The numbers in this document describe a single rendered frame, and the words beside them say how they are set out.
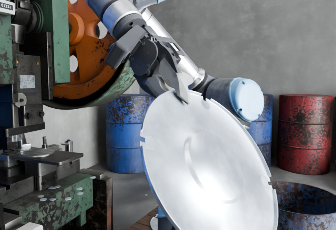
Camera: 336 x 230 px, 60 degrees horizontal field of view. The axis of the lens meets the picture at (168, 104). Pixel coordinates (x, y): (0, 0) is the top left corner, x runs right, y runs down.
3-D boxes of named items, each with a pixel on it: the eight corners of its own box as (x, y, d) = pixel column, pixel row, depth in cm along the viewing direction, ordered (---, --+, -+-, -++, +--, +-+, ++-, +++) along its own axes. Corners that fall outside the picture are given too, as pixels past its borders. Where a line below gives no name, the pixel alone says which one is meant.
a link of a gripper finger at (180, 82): (212, 91, 53) (181, 57, 57) (195, 92, 48) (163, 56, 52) (201, 103, 55) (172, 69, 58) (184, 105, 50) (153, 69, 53)
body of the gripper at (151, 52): (188, 56, 58) (155, 17, 62) (162, 53, 51) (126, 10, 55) (166, 83, 61) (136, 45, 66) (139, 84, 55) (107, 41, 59)
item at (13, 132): (47, 134, 127) (46, 122, 127) (6, 144, 109) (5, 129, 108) (20, 132, 133) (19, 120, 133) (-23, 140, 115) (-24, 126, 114)
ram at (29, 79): (51, 123, 122) (49, 52, 120) (21, 129, 108) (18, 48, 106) (21, 121, 129) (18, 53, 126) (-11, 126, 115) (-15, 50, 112)
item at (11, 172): (48, 163, 128) (47, 156, 128) (7, 178, 110) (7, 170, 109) (21, 159, 134) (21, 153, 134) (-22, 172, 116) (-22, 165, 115)
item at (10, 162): (39, 157, 127) (38, 147, 126) (8, 167, 113) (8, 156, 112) (23, 155, 130) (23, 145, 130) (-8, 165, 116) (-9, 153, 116)
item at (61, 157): (85, 185, 117) (85, 152, 116) (61, 198, 105) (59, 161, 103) (38, 177, 127) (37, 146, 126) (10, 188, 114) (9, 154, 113)
